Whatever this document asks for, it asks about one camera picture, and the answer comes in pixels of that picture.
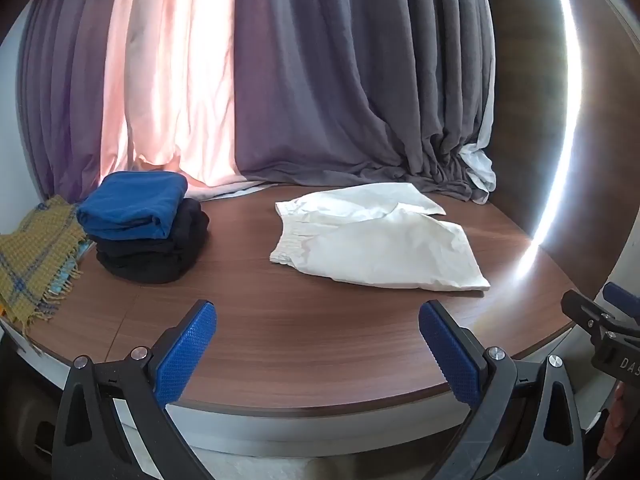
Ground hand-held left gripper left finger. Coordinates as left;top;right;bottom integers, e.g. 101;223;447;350
50;299;221;480

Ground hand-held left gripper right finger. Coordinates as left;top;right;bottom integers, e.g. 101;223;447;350
418;300;588;480

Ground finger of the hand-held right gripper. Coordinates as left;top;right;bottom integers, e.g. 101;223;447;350
561;290;640;343
602;282;640;326

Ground white pants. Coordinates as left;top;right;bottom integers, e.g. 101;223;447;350
269;182;492;292

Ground person's right hand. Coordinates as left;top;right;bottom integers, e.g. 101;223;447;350
601;385;630;462

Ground folded black garment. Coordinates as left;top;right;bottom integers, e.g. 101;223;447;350
95;199;211;281

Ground folded blue garment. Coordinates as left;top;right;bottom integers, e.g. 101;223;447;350
76;171;189;241

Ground yellow plaid fringed scarf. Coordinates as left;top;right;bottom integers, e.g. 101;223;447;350
0;195;96;341

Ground white curtain lining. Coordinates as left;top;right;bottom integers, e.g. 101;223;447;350
460;105;497;201

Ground pink sheer curtain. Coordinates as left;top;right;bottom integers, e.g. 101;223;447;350
100;0;281;202

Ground grey curtain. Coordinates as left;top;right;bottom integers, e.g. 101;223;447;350
232;0;496;206
17;0;126;206

